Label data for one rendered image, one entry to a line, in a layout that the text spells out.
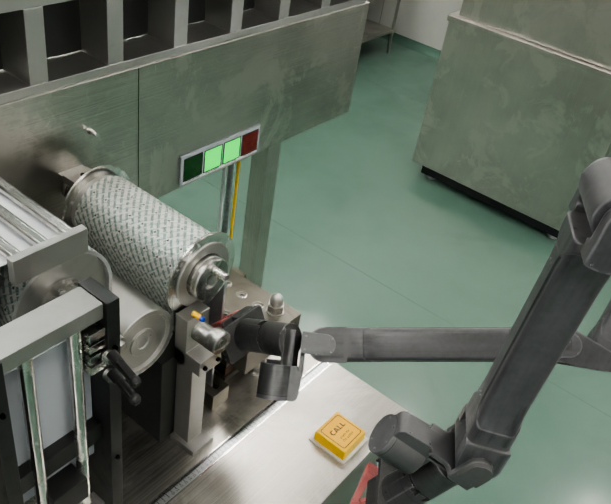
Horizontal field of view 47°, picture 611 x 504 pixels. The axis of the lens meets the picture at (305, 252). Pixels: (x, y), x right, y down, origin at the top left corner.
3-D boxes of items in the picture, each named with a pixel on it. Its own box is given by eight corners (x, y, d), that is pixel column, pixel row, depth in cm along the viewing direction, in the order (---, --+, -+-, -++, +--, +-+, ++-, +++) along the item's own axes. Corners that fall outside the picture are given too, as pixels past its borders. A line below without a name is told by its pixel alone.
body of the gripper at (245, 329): (262, 336, 129) (293, 340, 124) (223, 364, 121) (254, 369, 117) (253, 304, 127) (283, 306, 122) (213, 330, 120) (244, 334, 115)
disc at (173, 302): (164, 328, 111) (173, 250, 104) (162, 327, 112) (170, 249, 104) (228, 294, 122) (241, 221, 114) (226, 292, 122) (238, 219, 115)
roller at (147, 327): (113, 390, 109) (112, 333, 102) (14, 308, 120) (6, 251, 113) (172, 352, 117) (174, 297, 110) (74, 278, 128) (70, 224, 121)
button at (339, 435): (342, 461, 131) (345, 453, 129) (313, 439, 134) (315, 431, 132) (364, 439, 135) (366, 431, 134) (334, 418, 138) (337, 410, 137)
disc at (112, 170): (62, 253, 123) (63, 178, 115) (60, 252, 123) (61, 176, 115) (129, 228, 133) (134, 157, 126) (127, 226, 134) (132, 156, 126)
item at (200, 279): (192, 308, 111) (197, 269, 107) (184, 302, 112) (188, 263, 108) (225, 289, 117) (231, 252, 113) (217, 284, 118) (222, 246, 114)
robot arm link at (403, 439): (499, 476, 87) (495, 422, 94) (430, 428, 84) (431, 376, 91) (431, 514, 94) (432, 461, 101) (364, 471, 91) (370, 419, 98)
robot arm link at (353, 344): (558, 327, 122) (581, 326, 111) (559, 361, 121) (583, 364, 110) (308, 327, 123) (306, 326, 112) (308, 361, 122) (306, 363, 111)
